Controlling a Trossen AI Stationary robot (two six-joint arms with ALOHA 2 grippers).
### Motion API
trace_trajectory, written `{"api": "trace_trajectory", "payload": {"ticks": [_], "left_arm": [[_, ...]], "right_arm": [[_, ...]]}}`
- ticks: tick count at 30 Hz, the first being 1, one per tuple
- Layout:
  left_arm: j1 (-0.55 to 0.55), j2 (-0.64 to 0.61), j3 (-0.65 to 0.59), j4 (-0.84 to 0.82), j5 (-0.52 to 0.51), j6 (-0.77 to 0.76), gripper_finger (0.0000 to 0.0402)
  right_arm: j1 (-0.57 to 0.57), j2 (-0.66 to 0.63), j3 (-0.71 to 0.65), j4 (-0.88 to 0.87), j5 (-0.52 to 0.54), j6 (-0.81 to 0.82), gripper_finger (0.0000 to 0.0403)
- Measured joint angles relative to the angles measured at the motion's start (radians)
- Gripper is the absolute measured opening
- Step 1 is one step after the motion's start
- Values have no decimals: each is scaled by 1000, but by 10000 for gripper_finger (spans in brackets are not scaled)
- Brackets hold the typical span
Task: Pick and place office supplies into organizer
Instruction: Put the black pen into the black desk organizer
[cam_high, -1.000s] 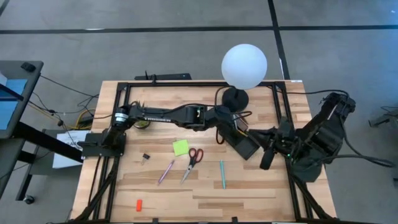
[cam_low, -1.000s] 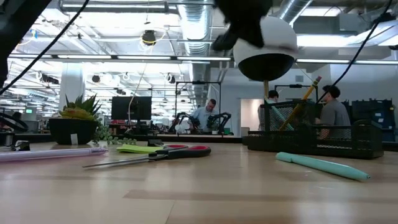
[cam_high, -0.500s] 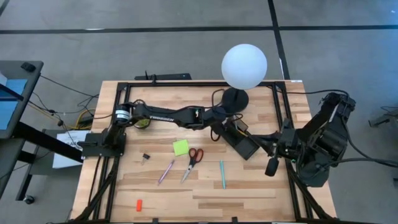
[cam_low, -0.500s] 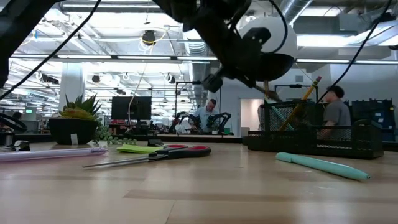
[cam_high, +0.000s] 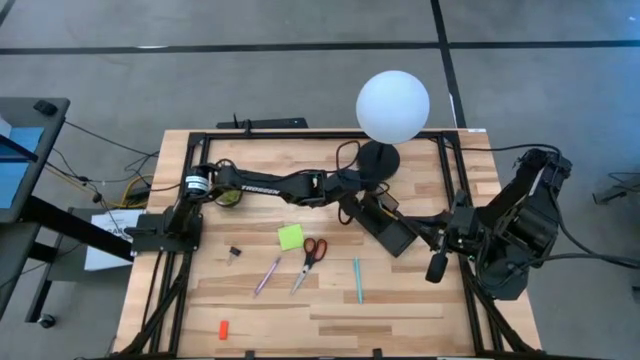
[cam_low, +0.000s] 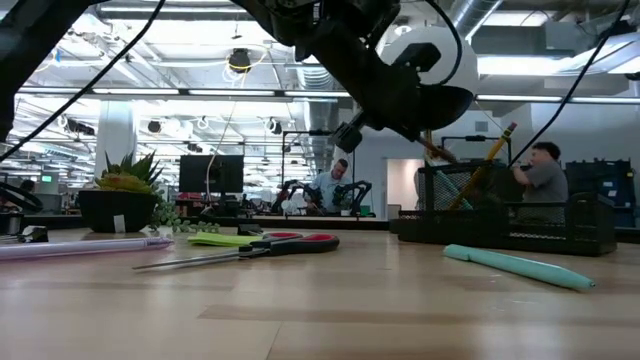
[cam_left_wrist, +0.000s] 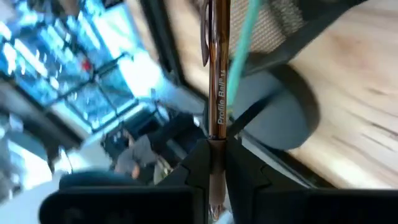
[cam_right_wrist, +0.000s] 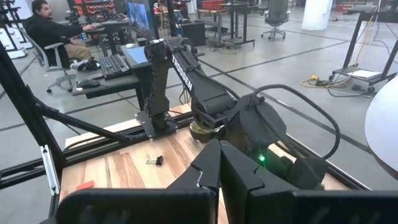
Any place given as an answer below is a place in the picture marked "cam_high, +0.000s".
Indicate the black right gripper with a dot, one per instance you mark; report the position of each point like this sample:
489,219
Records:
465,230

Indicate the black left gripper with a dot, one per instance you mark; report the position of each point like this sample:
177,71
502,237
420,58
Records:
362,207

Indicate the teal pen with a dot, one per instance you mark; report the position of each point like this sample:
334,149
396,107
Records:
358,282

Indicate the green sticky note pad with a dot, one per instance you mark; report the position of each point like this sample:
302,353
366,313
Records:
291,237

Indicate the pink pen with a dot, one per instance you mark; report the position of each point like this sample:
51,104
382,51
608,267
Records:
268,276

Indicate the black binder clip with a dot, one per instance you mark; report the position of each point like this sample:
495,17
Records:
235,250

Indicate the orange eraser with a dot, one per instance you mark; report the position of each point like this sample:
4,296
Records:
223,330

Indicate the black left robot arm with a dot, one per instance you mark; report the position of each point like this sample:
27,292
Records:
270,187

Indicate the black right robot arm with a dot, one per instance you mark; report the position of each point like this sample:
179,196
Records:
525,225

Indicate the black mesh desk organizer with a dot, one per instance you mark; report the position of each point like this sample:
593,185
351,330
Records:
395,240

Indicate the white globe table lamp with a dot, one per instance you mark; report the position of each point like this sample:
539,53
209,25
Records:
392,107

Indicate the black router box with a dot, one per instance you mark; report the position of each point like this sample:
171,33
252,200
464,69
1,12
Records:
270,123

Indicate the black floor equipment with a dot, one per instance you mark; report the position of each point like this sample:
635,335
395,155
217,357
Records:
617,190

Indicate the white paper sheet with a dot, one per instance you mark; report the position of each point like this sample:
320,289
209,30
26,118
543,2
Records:
102,255

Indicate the grey side desk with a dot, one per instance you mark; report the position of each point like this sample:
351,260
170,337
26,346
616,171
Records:
50,130

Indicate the black computer mouse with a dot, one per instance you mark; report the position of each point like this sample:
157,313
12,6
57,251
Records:
45,107

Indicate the black caster wheel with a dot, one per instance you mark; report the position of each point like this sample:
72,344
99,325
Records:
46,321

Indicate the blue-screen monitor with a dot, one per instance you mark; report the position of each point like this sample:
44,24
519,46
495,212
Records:
17,175

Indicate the black aluminium table frame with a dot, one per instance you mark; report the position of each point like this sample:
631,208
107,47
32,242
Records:
320,134

